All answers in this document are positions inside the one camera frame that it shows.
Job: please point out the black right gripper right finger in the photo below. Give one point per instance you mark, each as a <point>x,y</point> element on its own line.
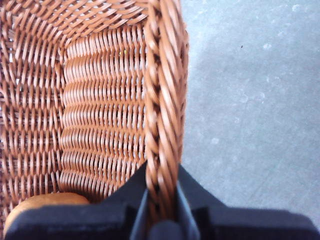
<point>245,225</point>

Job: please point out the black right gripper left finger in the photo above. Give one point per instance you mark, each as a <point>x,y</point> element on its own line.
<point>95,222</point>

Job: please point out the brown potato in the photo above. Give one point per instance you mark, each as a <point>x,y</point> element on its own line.
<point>42,201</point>

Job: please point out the brown wicker basket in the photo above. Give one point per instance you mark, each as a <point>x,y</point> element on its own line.
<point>100,100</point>

